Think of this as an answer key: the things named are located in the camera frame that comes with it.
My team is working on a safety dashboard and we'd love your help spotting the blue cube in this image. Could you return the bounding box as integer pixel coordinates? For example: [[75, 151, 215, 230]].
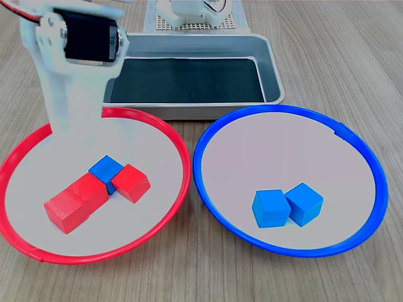
[[251, 188, 292, 229], [285, 182, 325, 227], [88, 154, 125, 195]]

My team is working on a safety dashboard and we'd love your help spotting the pale perforated plate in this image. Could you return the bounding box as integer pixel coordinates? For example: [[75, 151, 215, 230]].
[[156, 9, 237, 32]]

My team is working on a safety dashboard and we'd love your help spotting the red cube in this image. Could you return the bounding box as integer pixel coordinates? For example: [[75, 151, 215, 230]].
[[67, 172, 111, 218], [111, 163, 152, 204], [43, 187, 92, 235]]

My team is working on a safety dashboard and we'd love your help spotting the steel tray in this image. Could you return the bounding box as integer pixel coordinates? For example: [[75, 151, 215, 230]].
[[102, 33, 286, 121]]

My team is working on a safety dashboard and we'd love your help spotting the red-rimmed white plate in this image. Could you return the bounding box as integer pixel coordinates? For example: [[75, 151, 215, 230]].
[[0, 106, 192, 266]]

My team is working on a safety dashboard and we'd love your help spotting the blue-rimmed white plate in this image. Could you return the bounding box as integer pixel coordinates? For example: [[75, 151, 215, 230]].
[[193, 104, 390, 259]]

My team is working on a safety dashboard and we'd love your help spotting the red white servo cable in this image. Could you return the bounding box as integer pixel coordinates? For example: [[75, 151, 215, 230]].
[[0, 0, 43, 25]]

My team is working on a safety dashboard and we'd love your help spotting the black white wire bundle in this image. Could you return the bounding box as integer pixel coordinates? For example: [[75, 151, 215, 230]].
[[201, 0, 228, 15]]

